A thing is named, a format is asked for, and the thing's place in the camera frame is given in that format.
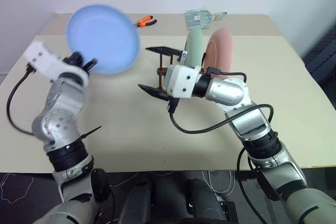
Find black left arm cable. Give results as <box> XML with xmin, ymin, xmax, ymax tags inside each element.
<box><xmin>6</xmin><ymin>62</ymin><xmax>37</xmax><ymax>135</ymax></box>

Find clear plastic packet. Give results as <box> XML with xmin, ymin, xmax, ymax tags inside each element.
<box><xmin>185</xmin><ymin>9</ymin><xmax>228</xmax><ymax>31</ymax></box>

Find pink plate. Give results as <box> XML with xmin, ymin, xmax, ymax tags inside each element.
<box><xmin>203</xmin><ymin>27</ymin><xmax>234</xmax><ymax>80</ymax></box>

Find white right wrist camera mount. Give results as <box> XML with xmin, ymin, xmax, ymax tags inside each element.
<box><xmin>164</xmin><ymin>64</ymin><xmax>201</xmax><ymax>100</ymax></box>

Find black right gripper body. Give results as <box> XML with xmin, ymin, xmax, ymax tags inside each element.
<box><xmin>164</xmin><ymin>49</ymin><xmax>188</xmax><ymax>113</ymax></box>

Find dark ribbed object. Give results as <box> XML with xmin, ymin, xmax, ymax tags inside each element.
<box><xmin>301</xmin><ymin>28</ymin><xmax>336</xmax><ymax>86</ymax></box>

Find white floor cable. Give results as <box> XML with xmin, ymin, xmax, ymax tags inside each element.
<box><xmin>201</xmin><ymin>170</ymin><xmax>235</xmax><ymax>196</ymax></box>

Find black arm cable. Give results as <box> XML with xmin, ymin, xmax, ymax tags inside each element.
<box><xmin>167</xmin><ymin>104</ymin><xmax>275</xmax><ymax>134</ymax></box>
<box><xmin>6</xmin><ymin>62</ymin><xmax>37</xmax><ymax>135</ymax></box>

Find green plate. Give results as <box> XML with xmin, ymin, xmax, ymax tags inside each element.
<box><xmin>183</xmin><ymin>30</ymin><xmax>205</xmax><ymax>69</ymax></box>

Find wooden dish rack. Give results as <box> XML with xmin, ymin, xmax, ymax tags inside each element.
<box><xmin>156</xmin><ymin>50</ymin><xmax>211</xmax><ymax>96</ymax></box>

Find orange black pliers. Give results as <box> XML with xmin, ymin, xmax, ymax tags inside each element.
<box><xmin>134</xmin><ymin>15</ymin><xmax>158</xmax><ymax>29</ymax></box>

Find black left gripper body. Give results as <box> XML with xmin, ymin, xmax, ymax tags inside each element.
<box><xmin>65</xmin><ymin>51</ymin><xmax>88</xmax><ymax>71</ymax></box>

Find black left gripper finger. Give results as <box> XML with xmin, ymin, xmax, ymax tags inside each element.
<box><xmin>83</xmin><ymin>57</ymin><xmax>99</xmax><ymax>73</ymax></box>

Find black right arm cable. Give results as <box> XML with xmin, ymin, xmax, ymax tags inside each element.
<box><xmin>167</xmin><ymin>104</ymin><xmax>275</xmax><ymax>134</ymax></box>

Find black shoulder cable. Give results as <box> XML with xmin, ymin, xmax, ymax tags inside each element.
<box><xmin>236</xmin><ymin>146</ymin><xmax>265</xmax><ymax>224</ymax></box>

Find blue plate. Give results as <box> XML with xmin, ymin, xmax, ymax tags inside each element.
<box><xmin>65</xmin><ymin>4</ymin><xmax>141</xmax><ymax>75</ymax></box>

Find dark rounded shape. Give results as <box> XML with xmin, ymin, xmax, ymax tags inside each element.
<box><xmin>185</xmin><ymin>178</ymin><xmax>227</xmax><ymax>224</ymax></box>
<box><xmin>119</xmin><ymin>178</ymin><xmax>156</xmax><ymax>224</ymax></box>

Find black cable tie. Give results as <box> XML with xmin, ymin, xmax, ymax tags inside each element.
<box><xmin>79</xmin><ymin>125</ymin><xmax>102</xmax><ymax>140</ymax></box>

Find thin white floor wire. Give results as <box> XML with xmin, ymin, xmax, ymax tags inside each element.
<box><xmin>0</xmin><ymin>173</ymin><xmax>34</xmax><ymax>204</ymax></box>

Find short black wrist cable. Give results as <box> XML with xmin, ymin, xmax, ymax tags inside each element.
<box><xmin>206</xmin><ymin>66</ymin><xmax>248</xmax><ymax>82</ymax></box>

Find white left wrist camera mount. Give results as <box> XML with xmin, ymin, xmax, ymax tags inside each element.
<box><xmin>23</xmin><ymin>40</ymin><xmax>89</xmax><ymax>83</ymax></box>

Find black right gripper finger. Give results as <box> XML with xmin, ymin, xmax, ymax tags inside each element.
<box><xmin>138</xmin><ymin>84</ymin><xmax>171</xmax><ymax>102</ymax></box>
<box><xmin>145</xmin><ymin>46</ymin><xmax>183</xmax><ymax>57</ymax></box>

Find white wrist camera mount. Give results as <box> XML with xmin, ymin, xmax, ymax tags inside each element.
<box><xmin>23</xmin><ymin>40</ymin><xmax>89</xmax><ymax>83</ymax></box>
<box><xmin>164</xmin><ymin>64</ymin><xmax>201</xmax><ymax>100</ymax></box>

